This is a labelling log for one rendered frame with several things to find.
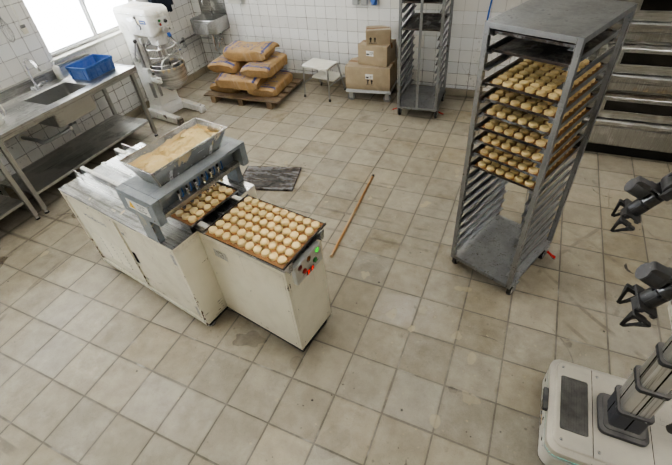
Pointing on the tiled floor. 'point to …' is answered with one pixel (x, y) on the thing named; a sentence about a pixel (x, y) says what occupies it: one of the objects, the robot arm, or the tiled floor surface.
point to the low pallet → (254, 96)
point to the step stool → (323, 72)
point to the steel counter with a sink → (71, 92)
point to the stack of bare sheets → (272, 177)
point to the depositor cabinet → (200, 272)
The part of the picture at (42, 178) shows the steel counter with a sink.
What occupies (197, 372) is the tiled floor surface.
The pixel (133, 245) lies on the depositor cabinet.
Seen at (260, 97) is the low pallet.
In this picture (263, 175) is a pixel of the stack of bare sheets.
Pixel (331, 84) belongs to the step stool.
